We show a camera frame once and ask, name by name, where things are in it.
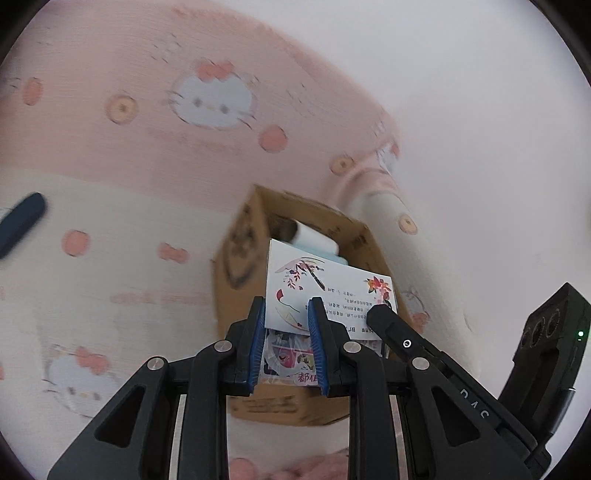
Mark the clear sticker bag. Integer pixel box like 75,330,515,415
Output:
256,327,386,386

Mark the white floral letter card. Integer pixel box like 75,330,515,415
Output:
266,240,398,341

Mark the pink fluffy cloth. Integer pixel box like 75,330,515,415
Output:
229,449,349,480

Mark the brown cardboard box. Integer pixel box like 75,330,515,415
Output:
212,186,391,426

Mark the light blue box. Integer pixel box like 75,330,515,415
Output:
305,249,349,265

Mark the white paper roll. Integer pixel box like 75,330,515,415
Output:
276,219,339,255

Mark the pink Hello Kitty bedsheet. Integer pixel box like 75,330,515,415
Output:
1,1,480,479

